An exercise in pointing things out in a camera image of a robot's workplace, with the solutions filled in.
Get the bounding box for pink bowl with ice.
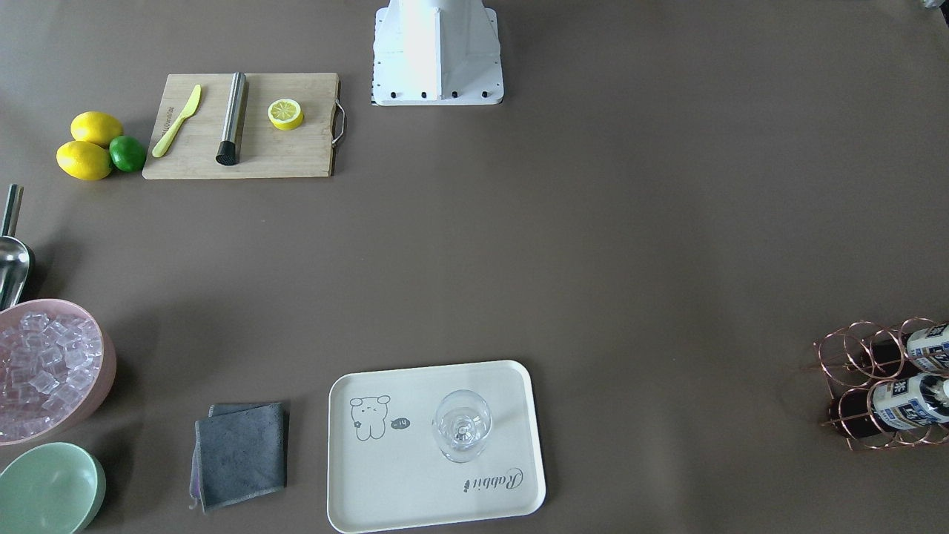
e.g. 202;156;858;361
1;300;116;446

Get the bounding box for cream rabbit tray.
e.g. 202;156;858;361
328;360;548;533

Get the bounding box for tea bottle top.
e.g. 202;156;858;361
862;323;948;379

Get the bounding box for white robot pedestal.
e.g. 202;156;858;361
371;1;505;106

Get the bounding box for wooden cutting board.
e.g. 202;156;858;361
142;72;345;180

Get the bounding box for steel muddler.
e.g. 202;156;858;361
216;72;248;166

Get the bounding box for metal ice scoop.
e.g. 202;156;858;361
1;185;33;311

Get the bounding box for copper wire bottle basket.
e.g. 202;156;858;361
811;317;947;452

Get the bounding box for tea bottle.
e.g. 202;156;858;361
827;373;948;439
862;323;948;379

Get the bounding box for yellow plastic knife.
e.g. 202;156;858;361
151;85;202;158

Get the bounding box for lemon near board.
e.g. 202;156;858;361
69;111;123;148

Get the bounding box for green lime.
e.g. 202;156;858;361
108;135;148;173

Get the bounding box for clear wine glass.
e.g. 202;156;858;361
431;389;494;464

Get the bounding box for grey folded cloth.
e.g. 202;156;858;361
189;402;288;513

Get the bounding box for tea bottle middle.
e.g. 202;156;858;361
827;373;948;439

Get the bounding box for green bowl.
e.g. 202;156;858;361
1;442;107;533

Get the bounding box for half lemon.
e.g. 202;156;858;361
267;98;304;131

